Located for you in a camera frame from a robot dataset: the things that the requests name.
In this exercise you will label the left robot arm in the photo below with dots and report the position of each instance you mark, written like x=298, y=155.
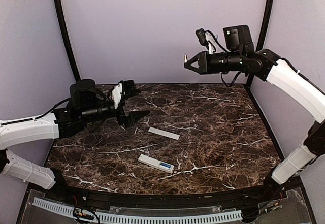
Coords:
x=85, y=105

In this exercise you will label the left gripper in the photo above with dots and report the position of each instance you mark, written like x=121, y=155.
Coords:
x=133, y=117

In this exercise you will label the right black frame post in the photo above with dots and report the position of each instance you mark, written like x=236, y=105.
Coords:
x=264, y=25

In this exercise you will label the black front rail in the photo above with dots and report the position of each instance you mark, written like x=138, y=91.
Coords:
x=231, y=198

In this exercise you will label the left black frame post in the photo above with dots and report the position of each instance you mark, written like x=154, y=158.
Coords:
x=66, y=39

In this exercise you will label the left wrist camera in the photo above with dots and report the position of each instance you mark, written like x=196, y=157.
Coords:
x=124, y=90

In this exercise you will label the blue battery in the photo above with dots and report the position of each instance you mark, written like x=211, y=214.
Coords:
x=165, y=165

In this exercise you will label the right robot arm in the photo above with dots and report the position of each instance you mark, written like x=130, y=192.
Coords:
x=240, y=56

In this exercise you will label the white remote control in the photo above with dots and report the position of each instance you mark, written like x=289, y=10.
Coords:
x=152, y=162

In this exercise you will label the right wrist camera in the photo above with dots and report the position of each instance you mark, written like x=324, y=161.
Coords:
x=207, y=38

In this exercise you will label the white remote battery cover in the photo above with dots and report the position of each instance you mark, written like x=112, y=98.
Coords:
x=164, y=133

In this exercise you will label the white slotted cable duct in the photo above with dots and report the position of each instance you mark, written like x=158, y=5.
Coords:
x=106, y=217

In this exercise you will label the black frame post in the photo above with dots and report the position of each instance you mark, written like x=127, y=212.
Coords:
x=66, y=39
x=264, y=25

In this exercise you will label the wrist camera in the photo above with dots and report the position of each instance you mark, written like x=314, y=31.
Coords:
x=124, y=90
x=207, y=38

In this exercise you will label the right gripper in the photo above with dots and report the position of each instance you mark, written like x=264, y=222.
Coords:
x=204, y=63

